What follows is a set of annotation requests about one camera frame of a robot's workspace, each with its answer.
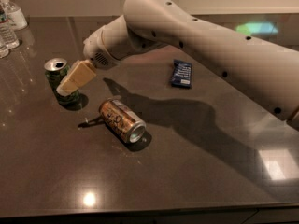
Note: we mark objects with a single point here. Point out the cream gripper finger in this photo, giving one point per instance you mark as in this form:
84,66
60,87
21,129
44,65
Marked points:
80,73

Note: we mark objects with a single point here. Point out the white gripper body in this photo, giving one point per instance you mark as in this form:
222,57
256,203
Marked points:
93,51

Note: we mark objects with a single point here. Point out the green soda can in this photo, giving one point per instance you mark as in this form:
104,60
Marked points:
55,70

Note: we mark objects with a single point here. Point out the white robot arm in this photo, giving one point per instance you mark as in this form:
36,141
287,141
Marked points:
265,72

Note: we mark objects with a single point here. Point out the orange soda can lying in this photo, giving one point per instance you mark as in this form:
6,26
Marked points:
126,124

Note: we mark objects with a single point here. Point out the blue snack bar wrapper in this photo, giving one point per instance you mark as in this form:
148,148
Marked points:
182,74

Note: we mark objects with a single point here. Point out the clear plastic water bottle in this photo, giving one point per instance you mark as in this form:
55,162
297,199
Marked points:
7,34

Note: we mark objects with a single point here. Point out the hand sanitizer pump bottle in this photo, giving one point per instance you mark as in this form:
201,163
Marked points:
14,14

